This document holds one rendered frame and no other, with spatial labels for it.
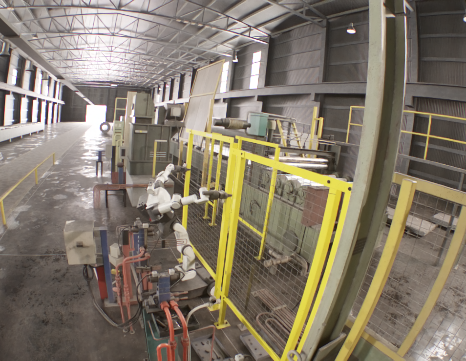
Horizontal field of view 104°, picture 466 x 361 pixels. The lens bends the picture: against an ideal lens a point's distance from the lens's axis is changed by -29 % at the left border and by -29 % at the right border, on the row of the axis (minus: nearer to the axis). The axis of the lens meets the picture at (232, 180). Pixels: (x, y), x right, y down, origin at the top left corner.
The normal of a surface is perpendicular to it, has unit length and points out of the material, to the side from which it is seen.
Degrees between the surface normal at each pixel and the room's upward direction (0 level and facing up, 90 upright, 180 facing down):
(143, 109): 90
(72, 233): 90
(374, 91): 90
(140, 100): 90
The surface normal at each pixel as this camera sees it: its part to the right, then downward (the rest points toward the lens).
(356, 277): -0.88, 0.00
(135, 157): 0.47, 0.24
